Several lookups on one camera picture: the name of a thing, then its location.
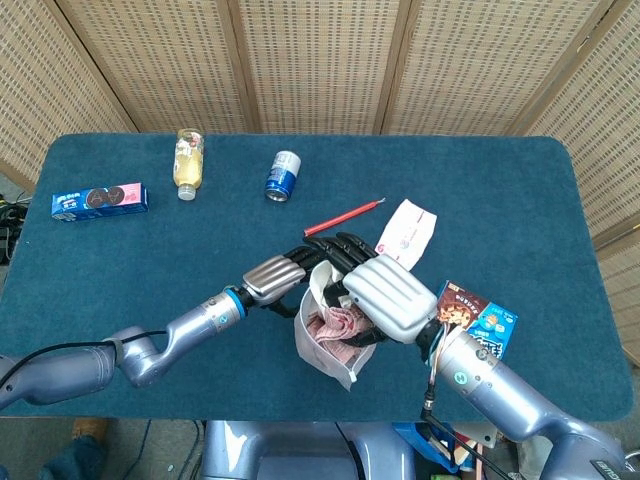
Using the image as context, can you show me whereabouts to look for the blue soda can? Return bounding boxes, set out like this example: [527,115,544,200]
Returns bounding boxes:
[264,150,302,204]

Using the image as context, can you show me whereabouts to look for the white tissue pack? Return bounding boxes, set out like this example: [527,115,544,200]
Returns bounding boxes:
[374,198,439,272]

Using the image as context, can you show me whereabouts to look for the grey robot torso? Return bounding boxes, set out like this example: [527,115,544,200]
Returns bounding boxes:
[199,419,416,480]

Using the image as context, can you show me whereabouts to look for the coloured wrist wire bundle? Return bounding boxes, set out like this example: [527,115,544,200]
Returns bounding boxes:
[424,322,455,396]

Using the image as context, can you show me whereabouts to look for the blue chocolate cookie box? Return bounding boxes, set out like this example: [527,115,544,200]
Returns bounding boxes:
[434,279,519,362]

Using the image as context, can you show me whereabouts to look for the red pen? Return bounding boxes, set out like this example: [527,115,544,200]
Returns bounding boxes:
[303,198,387,237]

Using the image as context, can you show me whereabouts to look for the blue sandwich cookie box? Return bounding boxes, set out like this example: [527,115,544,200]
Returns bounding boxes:
[51,182,150,222]

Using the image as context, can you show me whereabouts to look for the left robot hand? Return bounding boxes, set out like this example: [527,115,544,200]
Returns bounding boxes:
[239,244,327,319]

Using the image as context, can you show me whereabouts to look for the pink item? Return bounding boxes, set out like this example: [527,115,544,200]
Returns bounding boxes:
[305,305,374,364]

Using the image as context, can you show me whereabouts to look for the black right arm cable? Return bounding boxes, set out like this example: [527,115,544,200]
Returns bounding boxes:
[419,384,514,480]

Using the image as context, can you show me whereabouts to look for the teal trouser leg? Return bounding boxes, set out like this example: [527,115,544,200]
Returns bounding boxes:
[39,434,109,480]

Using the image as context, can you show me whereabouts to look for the woven folding screen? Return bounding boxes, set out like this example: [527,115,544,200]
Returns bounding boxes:
[0,0,640,369]

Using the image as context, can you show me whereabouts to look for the yellow drink plastic bottle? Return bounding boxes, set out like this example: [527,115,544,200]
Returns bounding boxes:
[172,128,206,202]

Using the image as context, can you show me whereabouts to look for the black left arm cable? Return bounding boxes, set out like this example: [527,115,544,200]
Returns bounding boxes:
[0,329,169,392]

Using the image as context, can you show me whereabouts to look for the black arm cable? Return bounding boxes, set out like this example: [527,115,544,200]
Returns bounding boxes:
[419,384,514,480]
[0,329,169,392]

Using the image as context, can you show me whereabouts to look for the translucent plastic zip bag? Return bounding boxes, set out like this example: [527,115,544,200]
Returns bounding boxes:
[293,259,377,392]

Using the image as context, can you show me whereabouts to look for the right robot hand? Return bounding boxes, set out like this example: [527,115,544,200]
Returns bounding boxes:
[303,231,441,351]

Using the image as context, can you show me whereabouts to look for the blue velvet table cover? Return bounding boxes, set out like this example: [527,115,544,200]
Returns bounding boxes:
[0,133,634,424]

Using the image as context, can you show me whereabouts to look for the blue plastic bin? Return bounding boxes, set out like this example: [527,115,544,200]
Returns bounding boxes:
[392,422,501,474]

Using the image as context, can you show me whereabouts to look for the brown shoe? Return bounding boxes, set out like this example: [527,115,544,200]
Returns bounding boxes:
[72,417,110,442]

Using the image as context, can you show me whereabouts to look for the black floor cable bundle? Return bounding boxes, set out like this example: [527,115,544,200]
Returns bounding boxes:
[0,189,32,266]

